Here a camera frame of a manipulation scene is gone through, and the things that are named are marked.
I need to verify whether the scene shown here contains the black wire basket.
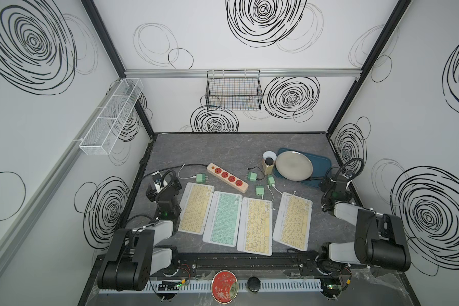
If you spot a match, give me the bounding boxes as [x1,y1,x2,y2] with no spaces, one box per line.
[205,70,263,111]

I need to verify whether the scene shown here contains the mint green usb charger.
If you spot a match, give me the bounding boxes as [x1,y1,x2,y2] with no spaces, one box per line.
[267,175,275,187]

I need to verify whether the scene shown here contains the mint green wireless keyboard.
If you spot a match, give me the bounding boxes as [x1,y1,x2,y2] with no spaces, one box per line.
[203,191,243,247]

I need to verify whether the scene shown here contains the short white usb cable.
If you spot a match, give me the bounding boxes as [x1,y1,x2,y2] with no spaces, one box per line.
[177,163,198,181]

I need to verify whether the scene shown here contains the black usb cable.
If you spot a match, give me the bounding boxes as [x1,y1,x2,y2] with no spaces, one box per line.
[247,166,266,181]

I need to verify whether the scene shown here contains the cream power strip red sockets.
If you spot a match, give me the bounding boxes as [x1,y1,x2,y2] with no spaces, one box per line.
[207,163,249,193]

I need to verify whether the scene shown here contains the grey round plate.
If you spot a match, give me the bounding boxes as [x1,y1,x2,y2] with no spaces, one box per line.
[275,151,314,182]

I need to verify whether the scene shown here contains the yellow wireless keyboard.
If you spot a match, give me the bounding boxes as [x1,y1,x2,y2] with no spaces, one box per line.
[237,198,273,256]
[273,193,313,252]

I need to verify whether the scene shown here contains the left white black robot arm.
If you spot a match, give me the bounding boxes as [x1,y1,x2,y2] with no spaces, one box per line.
[97,170,182,291]

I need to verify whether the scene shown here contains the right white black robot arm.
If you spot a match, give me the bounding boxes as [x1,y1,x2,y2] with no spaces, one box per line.
[319,174,411,272]

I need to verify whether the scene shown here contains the black round knob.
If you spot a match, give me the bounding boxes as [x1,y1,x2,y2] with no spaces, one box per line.
[247,276,261,293]

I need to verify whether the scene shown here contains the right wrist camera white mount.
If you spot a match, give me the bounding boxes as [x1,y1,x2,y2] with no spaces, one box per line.
[342,170,356,181]

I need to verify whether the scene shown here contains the teal tray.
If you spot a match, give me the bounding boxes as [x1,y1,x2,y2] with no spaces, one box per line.
[277,148,332,188]

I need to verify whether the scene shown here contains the black power strip cable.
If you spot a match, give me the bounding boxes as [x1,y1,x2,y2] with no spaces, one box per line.
[141,163,209,181]

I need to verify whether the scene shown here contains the white slotted cable duct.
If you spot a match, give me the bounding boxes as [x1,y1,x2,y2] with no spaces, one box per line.
[99,279,323,295]

